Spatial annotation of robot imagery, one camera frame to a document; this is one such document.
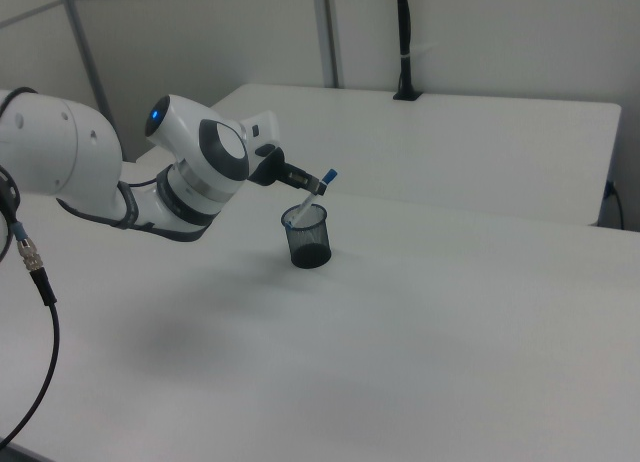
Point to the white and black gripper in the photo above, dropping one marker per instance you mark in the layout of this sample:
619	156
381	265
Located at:
262	162

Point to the blue and white marker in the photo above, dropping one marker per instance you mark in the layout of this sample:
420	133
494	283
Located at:
306	204

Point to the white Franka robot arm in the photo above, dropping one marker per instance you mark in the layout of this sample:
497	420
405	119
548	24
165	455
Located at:
50	142

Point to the black mesh pen cup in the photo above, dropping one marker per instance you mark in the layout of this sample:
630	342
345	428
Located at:
310	254

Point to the grey metal partition post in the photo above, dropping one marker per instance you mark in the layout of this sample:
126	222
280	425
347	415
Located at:
87	57
330	32

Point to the black camera pole with clamp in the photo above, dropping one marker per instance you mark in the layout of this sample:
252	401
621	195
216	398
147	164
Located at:
403	32

